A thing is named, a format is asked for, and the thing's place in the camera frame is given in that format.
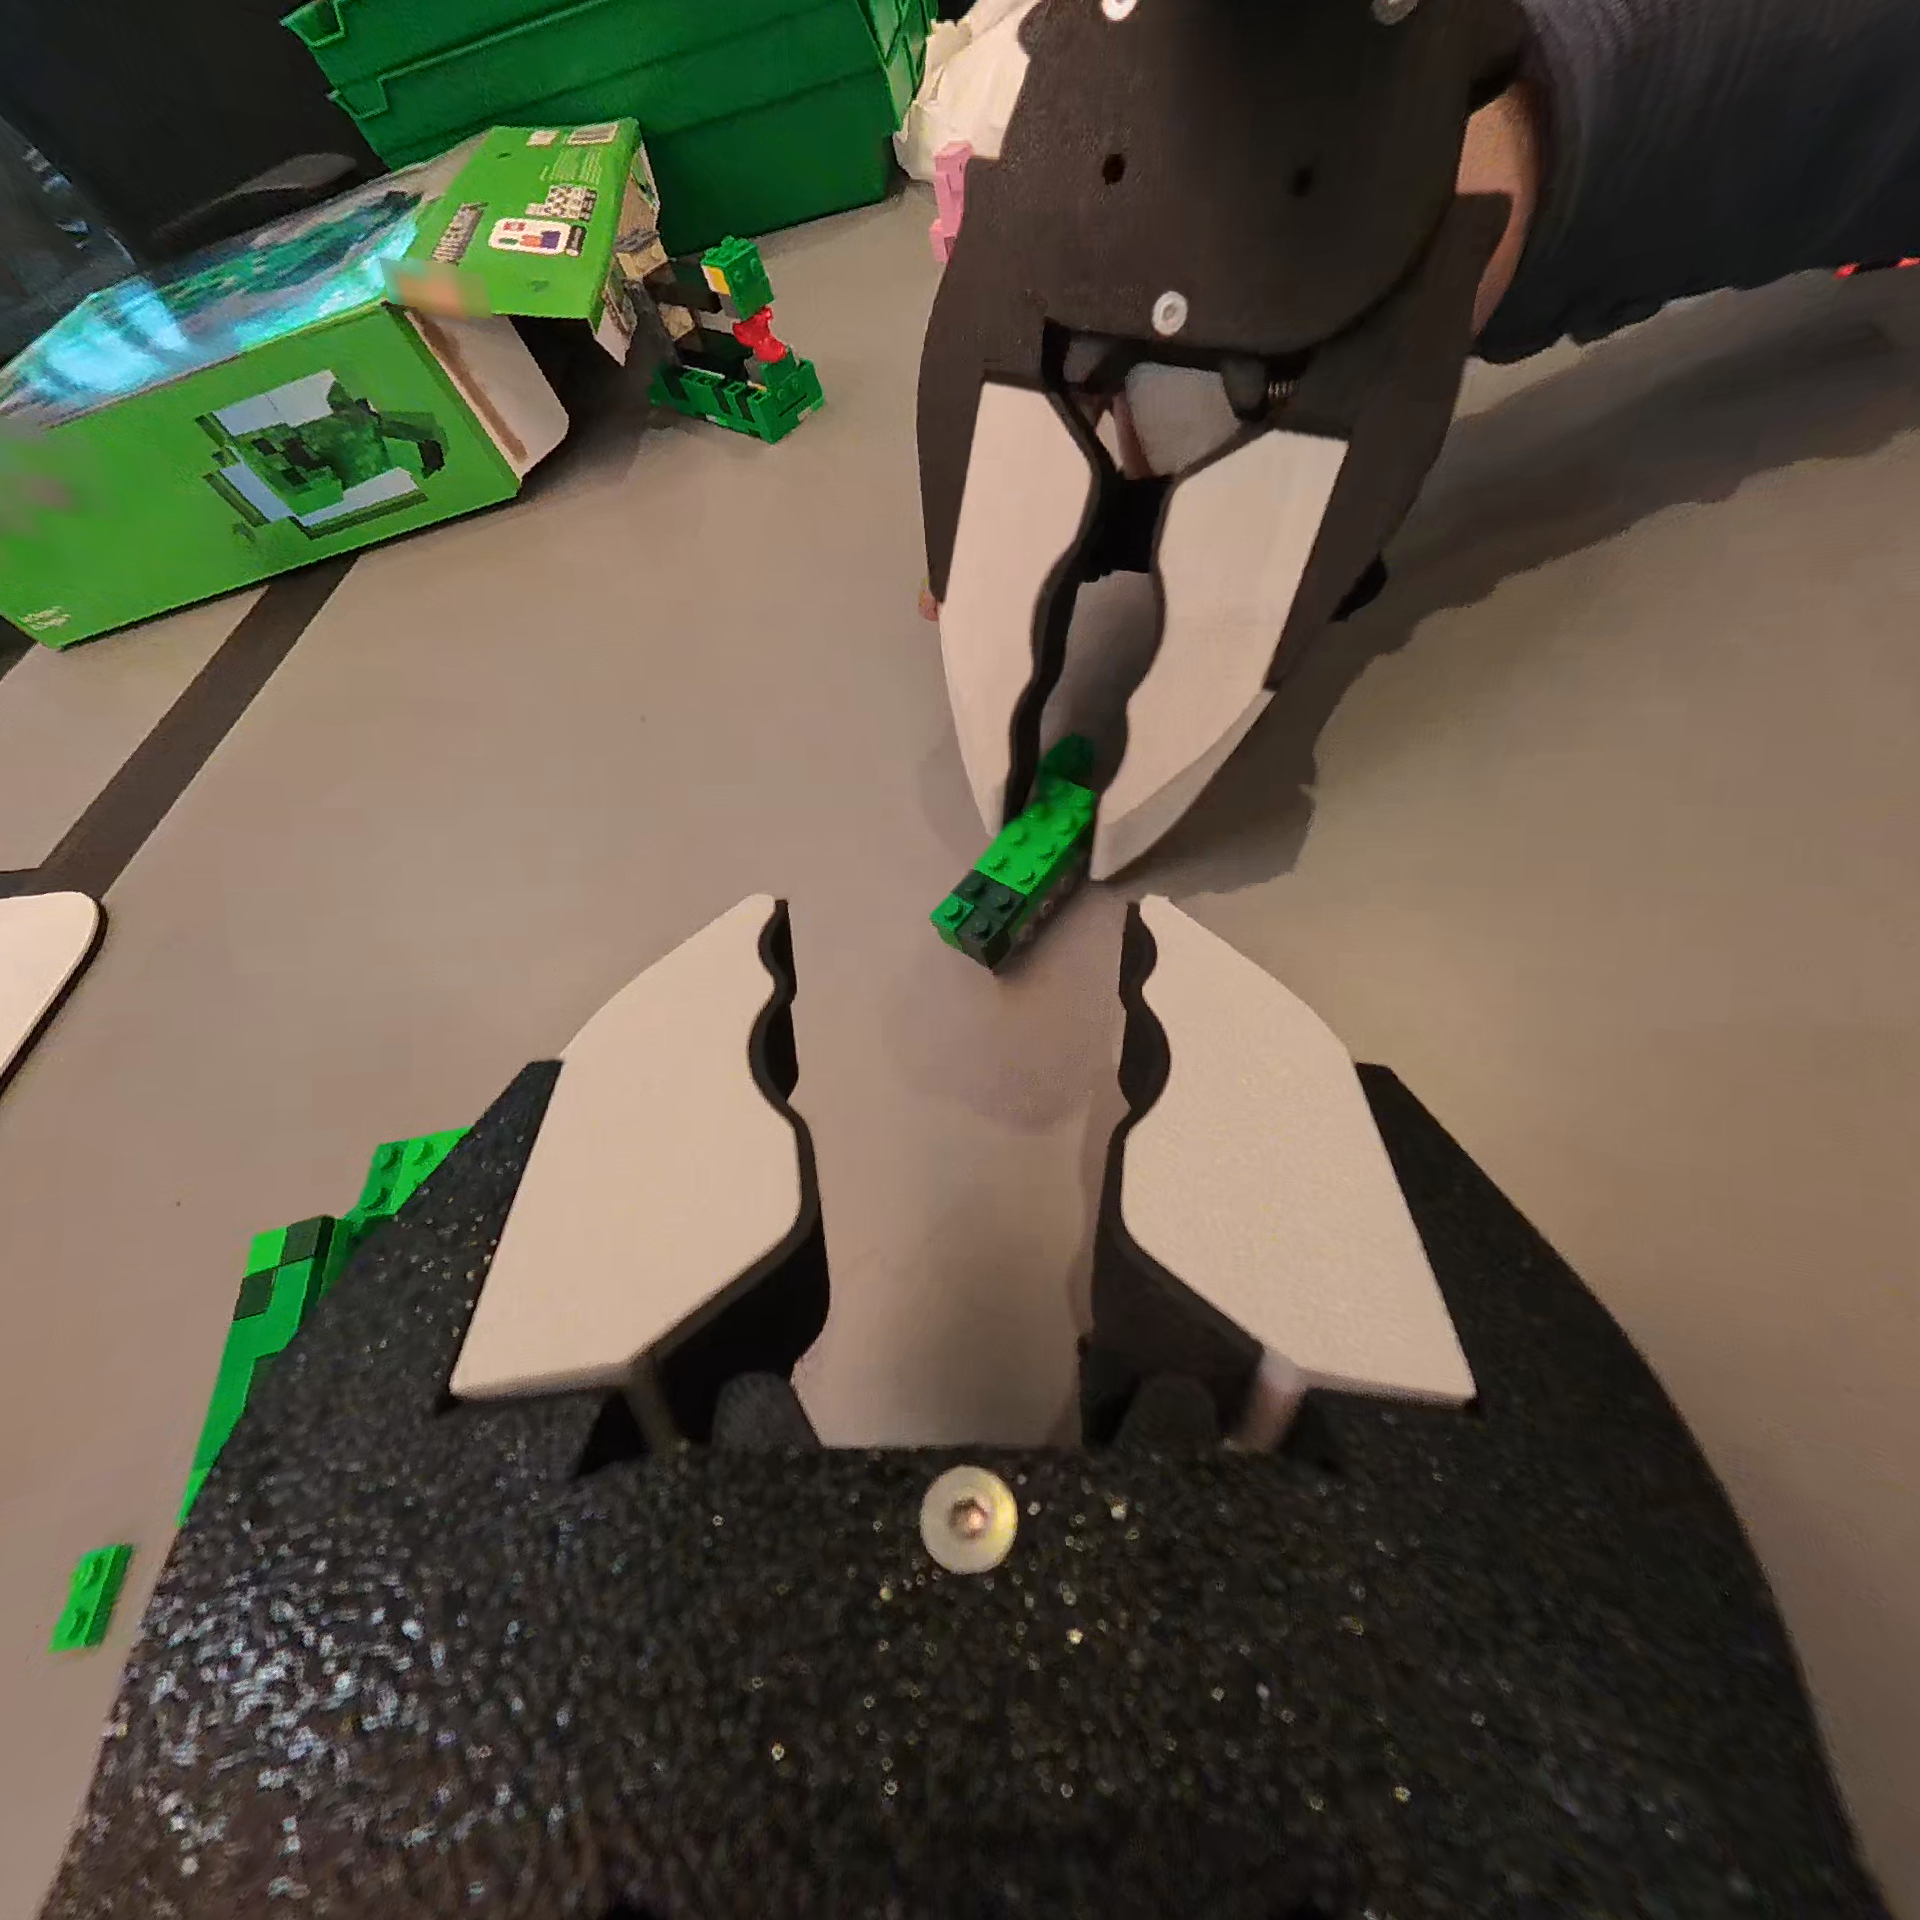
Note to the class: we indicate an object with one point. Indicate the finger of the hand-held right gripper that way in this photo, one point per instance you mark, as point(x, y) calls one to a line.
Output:
point(998, 570)
point(1244, 599)

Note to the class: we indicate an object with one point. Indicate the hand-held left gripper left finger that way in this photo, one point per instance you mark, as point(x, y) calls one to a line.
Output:
point(645, 1172)

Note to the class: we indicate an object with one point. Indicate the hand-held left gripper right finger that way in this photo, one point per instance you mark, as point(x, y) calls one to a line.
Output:
point(1277, 1186)

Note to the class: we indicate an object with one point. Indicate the person's right forearm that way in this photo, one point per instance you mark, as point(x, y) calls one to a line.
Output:
point(1694, 135)

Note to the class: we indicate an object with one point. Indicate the grey desk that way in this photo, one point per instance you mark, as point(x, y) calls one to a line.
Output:
point(525, 750)

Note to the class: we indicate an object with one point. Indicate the person's right hand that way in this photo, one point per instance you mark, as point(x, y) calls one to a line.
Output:
point(1507, 182)

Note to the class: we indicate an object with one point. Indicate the pink brick figure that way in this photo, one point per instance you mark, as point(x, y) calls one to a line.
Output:
point(955, 195)

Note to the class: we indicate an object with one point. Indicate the white plastic bag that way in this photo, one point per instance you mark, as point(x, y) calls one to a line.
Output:
point(962, 90)

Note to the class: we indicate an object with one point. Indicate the green and red brick model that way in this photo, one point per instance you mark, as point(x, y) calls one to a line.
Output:
point(734, 375)

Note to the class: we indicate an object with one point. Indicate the green brick plate assembly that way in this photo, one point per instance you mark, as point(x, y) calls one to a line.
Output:
point(270, 1291)

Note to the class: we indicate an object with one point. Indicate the green plastic crate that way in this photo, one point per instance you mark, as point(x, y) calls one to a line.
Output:
point(600, 30)
point(751, 149)

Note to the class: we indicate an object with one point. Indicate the book stand with white base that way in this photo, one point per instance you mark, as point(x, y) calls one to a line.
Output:
point(37, 962)

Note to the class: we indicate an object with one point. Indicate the orange red strip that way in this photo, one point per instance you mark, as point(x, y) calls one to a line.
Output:
point(1882, 269)

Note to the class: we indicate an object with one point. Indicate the small green brick plate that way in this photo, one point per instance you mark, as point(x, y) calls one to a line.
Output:
point(91, 1598)

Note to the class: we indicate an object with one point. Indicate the green toy box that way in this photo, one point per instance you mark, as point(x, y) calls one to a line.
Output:
point(226, 451)

